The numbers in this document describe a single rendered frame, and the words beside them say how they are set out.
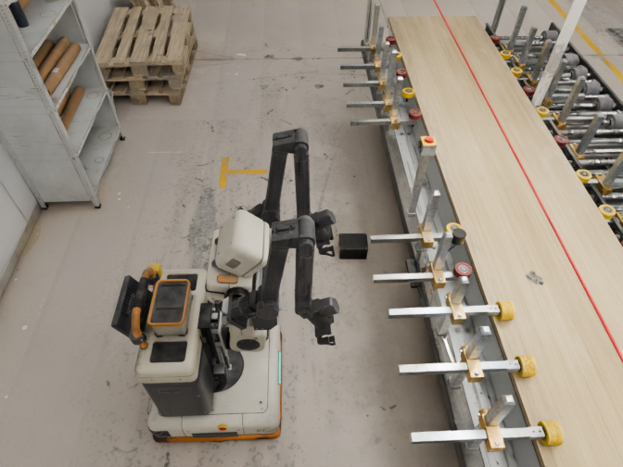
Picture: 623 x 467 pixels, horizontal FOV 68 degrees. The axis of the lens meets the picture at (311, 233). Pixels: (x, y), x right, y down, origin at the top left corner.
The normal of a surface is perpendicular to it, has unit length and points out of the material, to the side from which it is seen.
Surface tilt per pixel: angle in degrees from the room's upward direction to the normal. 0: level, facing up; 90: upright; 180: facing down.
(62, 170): 90
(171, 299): 0
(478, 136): 0
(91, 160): 0
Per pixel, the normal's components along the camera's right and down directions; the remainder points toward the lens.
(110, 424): 0.01, -0.66
